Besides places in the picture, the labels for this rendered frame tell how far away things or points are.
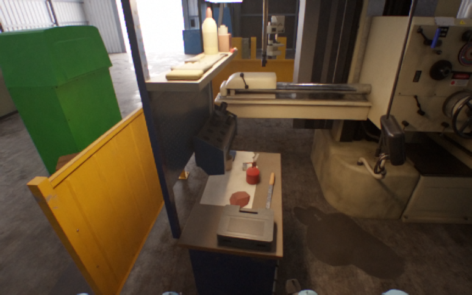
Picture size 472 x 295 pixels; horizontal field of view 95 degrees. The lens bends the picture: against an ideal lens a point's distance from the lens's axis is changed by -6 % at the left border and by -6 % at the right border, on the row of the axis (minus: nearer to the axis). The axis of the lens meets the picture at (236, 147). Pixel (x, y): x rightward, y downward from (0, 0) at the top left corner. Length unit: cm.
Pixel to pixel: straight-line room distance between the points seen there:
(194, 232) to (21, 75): 295
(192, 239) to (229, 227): 20
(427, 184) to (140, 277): 278
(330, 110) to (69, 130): 305
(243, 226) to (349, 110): 160
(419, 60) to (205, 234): 186
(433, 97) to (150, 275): 271
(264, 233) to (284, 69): 350
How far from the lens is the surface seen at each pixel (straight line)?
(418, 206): 301
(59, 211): 144
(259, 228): 114
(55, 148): 381
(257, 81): 211
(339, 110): 233
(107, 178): 176
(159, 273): 231
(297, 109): 223
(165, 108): 97
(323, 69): 257
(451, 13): 300
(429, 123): 240
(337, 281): 230
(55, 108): 345
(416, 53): 212
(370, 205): 276
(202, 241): 120
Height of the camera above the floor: 189
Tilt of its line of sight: 30 degrees down
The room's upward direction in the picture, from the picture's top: 1 degrees counter-clockwise
